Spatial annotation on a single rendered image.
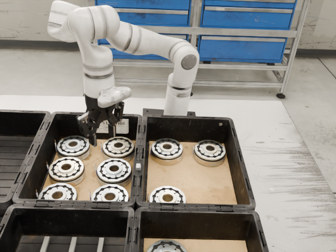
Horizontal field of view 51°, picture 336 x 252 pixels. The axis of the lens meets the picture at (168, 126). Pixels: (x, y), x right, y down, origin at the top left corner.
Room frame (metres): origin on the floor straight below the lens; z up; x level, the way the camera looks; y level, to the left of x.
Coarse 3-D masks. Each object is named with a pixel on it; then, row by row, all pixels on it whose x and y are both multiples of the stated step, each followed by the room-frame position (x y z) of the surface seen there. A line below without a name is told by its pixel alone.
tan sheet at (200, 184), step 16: (192, 144) 0.96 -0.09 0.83; (192, 160) 0.88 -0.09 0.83; (224, 160) 0.89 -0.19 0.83; (160, 176) 0.79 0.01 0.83; (176, 176) 0.80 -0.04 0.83; (192, 176) 0.80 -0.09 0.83; (208, 176) 0.81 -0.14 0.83; (224, 176) 0.81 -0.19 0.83; (192, 192) 0.74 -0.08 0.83; (208, 192) 0.74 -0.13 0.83; (224, 192) 0.74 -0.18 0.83
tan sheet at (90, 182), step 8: (56, 152) 0.88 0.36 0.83; (96, 152) 0.89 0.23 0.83; (88, 160) 0.85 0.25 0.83; (96, 160) 0.85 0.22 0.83; (104, 160) 0.85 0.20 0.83; (88, 168) 0.81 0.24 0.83; (96, 168) 0.81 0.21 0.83; (48, 176) 0.77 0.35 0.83; (88, 176) 0.78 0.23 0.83; (96, 176) 0.78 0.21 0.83; (48, 184) 0.73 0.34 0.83; (80, 184) 0.74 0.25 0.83; (88, 184) 0.74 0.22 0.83; (96, 184) 0.75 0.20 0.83; (128, 184) 0.75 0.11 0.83; (80, 192) 0.71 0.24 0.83; (88, 192) 0.71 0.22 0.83; (128, 192) 0.72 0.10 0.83
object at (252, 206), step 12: (144, 120) 0.95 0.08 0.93; (228, 120) 0.98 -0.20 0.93; (144, 132) 0.90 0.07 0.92; (144, 144) 0.82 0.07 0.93; (144, 156) 0.77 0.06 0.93; (240, 156) 0.79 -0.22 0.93; (240, 168) 0.75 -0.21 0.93; (252, 192) 0.65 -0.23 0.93; (144, 204) 0.59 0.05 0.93; (156, 204) 0.59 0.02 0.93; (168, 204) 0.60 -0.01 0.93; (180, 204) 0.60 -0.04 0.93; (192, 204) 0.60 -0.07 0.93; (204, 204) 0.60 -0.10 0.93; (216, 204) 0.60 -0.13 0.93; (228, 204) 0.61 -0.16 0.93; (240, 204) 0.61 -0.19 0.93; (252, 204) 0.61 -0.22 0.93
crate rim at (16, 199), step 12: (48, 120) 0.91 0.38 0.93; (36, 156) 0.74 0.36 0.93; (24, 180) 0.65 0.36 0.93; (132, 180) 0.67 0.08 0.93; (132, 192) 0.63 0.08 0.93; (72, 204) 0.58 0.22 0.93; (84, 204) 0.58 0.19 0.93; (96, 204) 0.58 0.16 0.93; (108, 204) 0.58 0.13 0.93; (120, 204) 0.59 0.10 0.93; (132, 204) 0.59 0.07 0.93
